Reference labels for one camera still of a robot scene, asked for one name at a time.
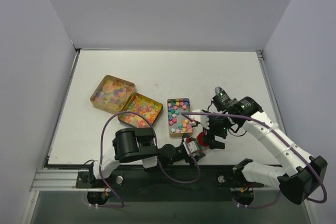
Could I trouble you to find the gold tin pastel star candies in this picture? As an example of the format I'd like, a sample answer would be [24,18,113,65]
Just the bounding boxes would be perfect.
[167,98,193,138]

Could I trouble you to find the aluminium frame rail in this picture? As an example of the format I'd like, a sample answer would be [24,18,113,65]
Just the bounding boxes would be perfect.
[31,165,247,192]

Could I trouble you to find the red jar lid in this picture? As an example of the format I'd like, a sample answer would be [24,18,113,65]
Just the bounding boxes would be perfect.
[197,132,209,150]

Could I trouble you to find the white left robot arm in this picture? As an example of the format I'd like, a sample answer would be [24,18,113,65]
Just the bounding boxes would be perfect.
[88,127,205,188]

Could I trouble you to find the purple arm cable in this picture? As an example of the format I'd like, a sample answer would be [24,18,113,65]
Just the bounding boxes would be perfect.
[181,111,328,208]
[101,111,202,208]

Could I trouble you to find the gold tin neon star candies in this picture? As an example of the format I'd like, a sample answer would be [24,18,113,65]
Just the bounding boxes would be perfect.
[118,92,163,128]

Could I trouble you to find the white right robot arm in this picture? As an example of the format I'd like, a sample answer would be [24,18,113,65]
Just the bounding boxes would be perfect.
[200,87,328,205]

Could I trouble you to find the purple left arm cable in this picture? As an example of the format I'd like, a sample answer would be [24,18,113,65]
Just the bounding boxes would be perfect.
[101,111,202,208]

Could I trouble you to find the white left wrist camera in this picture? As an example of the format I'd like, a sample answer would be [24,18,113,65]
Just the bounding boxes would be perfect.
[184,141,197,155]

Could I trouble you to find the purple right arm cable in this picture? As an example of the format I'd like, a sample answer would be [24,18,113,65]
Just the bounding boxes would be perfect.
[181,111,328,208]

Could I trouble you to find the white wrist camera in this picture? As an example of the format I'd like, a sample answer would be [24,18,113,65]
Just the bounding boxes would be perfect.
[184,141,197,155]
[190,109,209,130]

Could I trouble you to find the shiny metal scoop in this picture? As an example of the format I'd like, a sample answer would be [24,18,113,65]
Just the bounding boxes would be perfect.
[215,87,223,95]

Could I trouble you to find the gold tin popsicle candies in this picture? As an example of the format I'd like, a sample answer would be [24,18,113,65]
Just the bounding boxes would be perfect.
[90,75,136,114]

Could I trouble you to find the clear glass jar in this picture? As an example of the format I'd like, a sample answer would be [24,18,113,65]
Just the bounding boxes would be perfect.
[194,144,209,159]

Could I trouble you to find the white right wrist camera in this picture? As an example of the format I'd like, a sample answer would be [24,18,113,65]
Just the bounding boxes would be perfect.
[190,109,209,130]

